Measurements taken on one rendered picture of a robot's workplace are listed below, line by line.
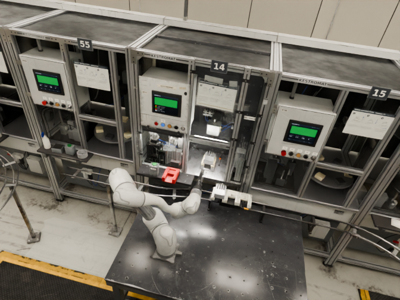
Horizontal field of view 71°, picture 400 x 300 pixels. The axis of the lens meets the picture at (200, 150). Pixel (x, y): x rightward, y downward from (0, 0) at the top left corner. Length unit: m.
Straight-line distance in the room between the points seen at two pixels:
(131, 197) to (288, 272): 1.42
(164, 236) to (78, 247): 1.42
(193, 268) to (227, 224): 0.53
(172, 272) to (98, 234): 1.35
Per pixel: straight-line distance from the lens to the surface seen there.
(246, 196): 2.67
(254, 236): 2.64
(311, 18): 5.71
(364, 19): 5.87
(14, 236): 3.75
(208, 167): 2.82
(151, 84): 2.32
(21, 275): 3.42
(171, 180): 2.64
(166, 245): 2.25
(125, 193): 1.79
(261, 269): 2.48
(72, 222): 3.65
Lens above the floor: 2.75
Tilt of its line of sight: 37 degrees down
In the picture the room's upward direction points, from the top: 6 degrees clockwise
